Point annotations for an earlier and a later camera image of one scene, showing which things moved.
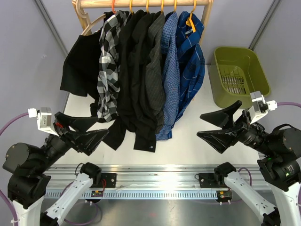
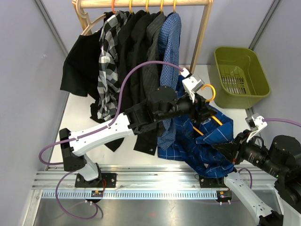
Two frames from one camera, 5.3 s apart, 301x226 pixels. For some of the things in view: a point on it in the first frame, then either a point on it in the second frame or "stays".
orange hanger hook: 114,11 stays
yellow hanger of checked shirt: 175,5 stays
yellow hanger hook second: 131,11 stays
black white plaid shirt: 108,88 stays
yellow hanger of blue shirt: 190,22 -> 215,119
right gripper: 221,139 -> 232,149
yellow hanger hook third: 147,5 stays
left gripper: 81,141 -> 201,110
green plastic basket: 234,73 stays
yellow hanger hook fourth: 162,5 stays
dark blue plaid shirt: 191,63 -> 194,141
